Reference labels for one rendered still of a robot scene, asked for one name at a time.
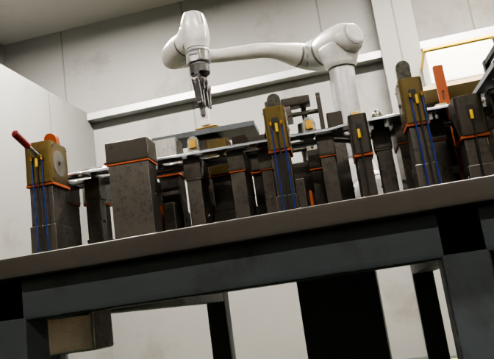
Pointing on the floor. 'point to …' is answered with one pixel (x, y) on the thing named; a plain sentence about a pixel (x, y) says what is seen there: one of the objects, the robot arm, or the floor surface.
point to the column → (344, 317)
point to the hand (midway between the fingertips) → (205, 117)
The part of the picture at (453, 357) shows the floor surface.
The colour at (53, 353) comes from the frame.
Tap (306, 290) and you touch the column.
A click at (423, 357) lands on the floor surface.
